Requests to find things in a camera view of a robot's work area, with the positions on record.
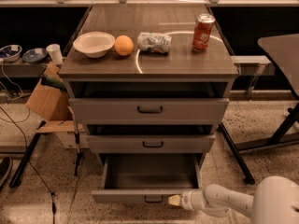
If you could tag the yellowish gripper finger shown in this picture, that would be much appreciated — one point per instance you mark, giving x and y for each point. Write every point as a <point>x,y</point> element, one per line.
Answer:
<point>175,200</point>

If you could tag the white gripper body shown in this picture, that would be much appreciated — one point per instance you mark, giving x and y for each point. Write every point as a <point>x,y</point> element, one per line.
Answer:
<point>188,200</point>

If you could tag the grey bottom drawer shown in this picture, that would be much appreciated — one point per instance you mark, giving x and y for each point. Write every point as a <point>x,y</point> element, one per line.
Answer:
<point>147,178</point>

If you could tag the grey drawer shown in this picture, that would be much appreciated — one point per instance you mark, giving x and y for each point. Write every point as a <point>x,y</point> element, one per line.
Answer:
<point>125,139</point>
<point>147,178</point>
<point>149,103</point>

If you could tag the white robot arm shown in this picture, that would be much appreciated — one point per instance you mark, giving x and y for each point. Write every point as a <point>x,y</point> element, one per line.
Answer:
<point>275,201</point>

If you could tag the grey middle drawer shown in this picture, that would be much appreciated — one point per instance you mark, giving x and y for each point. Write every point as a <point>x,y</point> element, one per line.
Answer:
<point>125,139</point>

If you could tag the grey drawer cabinet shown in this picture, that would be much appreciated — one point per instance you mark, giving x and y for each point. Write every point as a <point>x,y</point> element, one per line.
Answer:
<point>181,64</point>

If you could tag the grey top drawer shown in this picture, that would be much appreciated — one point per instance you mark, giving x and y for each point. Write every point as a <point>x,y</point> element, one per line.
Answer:
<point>149,103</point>

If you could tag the black table base right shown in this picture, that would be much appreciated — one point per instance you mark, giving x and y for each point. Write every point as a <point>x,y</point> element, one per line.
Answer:
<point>280,137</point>

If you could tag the cardboard box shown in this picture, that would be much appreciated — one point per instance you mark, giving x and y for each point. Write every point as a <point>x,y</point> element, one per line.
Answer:
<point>52,105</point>

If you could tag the black stand leg left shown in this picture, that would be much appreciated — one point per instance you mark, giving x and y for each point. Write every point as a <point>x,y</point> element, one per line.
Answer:
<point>16,178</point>

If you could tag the crumpled chip bag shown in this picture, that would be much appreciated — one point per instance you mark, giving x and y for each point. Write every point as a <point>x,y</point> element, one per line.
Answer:
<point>154,42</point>

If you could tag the orange fruit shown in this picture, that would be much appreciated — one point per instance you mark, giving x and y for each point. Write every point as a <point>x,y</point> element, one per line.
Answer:
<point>124,45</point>

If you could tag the white bowl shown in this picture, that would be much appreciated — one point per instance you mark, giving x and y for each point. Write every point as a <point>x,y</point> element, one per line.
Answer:
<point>94,44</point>

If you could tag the red soda can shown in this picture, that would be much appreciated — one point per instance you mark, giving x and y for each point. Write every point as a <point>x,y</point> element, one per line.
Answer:
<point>202,30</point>

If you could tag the dark side table top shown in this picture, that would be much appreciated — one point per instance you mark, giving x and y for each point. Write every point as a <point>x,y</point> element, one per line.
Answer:
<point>283,50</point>

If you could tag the white paper cup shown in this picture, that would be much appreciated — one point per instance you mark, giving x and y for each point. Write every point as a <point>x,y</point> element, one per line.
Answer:
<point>55,53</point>

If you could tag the blue bowl on shelf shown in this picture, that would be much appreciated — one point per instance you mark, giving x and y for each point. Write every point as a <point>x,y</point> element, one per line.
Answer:
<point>33,56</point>

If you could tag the blue bowl far left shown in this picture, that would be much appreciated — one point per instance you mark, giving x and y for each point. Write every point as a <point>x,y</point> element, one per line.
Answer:
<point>10,53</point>

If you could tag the green handled tool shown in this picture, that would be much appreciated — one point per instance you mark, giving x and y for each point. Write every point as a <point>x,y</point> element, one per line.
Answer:
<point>51,81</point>

